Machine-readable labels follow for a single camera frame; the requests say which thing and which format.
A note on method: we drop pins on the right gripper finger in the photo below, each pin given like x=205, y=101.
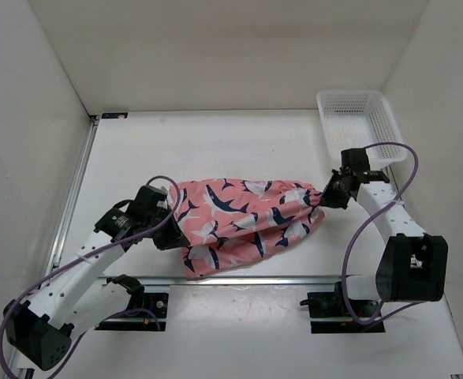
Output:
x=330, y=190
x=334, y=202

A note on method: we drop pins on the white plastic mesh basket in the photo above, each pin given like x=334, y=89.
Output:
x=357, y=118

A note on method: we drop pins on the pink shark print shorts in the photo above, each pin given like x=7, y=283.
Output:
x=233, y=223

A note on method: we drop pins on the aluminium left rail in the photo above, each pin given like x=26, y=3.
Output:
x=58, y=242

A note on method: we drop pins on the aluminium front rail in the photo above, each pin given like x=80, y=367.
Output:
x=238, y=280

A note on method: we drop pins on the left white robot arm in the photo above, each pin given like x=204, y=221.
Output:
x=45, y=322

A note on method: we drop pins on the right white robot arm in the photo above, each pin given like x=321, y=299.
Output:
x=413, y=265

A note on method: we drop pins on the aluminium right rail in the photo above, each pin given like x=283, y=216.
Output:
x=390, y=174

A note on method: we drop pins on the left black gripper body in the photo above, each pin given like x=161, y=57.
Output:
x=151, y=222

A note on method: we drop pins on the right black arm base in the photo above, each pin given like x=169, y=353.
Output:
x=329, y=315

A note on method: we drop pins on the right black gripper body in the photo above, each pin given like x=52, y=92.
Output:
x=339, y=192

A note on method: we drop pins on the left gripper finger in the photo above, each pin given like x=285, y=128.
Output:
x=167, y=242
x=172, y=228

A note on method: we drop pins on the aluminium rail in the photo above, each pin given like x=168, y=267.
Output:
x=238, y=280
x=58, y=242
x=390, y=174

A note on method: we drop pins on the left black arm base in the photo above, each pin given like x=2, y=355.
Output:
x=146, y=315

